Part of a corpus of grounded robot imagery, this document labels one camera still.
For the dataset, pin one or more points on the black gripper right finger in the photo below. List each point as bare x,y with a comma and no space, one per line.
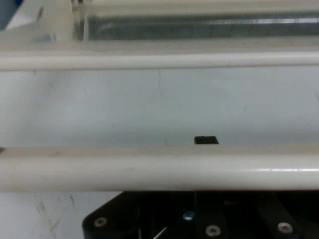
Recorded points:
211,140

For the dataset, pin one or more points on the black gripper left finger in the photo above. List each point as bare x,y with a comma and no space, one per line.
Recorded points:
200,140

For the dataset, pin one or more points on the cream glass oven door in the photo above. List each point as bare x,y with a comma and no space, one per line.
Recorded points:
159,169

